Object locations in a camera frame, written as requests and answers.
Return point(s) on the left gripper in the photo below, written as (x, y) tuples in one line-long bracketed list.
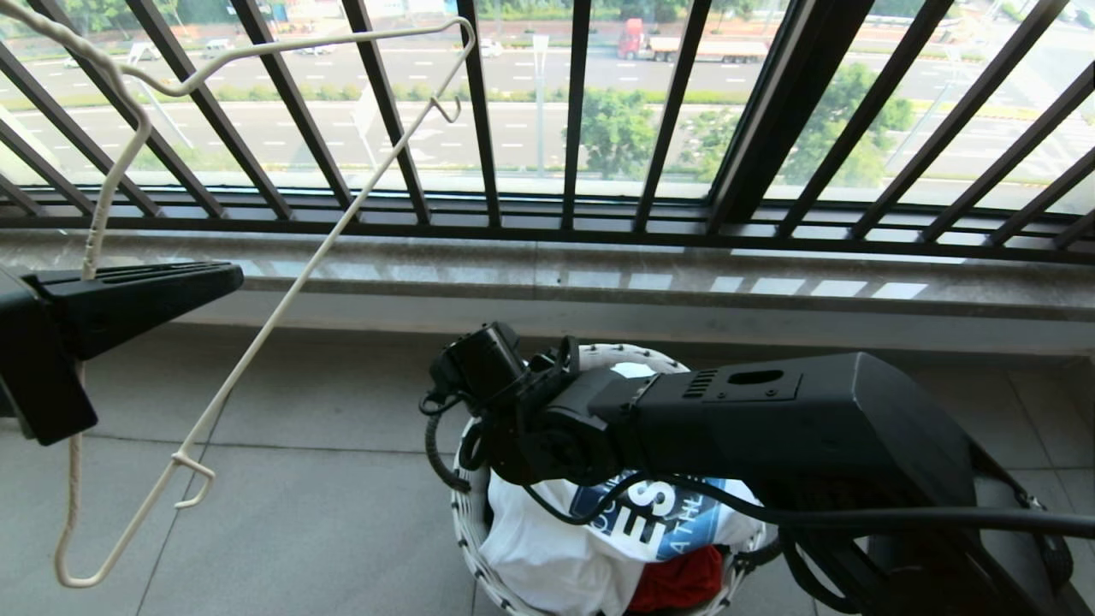
[(38, 368)]

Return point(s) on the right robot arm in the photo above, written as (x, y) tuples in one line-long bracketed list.
[(813, 428)]

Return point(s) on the white wicker laundry basket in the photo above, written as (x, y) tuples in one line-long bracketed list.
[(466, 522)]

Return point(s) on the red garment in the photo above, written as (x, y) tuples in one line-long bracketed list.
[(680, 582)]

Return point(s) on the black metal window railing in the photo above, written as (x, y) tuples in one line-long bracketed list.
[(513, 227)]

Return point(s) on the stone window sill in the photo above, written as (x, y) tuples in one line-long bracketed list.
[(547, 287)]

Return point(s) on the grey street pole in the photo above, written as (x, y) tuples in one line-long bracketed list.
[(539, 103)]

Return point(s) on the white t-shirt with blue print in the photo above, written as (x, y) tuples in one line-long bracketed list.
[(547, 556)]

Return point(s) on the green tree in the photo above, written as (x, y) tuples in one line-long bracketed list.
[(843, 120), (614, 128)]

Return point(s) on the red truck with flatbed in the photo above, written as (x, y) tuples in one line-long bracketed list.
[(684, 47)]

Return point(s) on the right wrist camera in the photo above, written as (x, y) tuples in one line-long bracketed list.
[(479, 359)]

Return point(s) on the dark window frame post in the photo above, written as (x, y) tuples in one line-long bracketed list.
[(770, 111)]

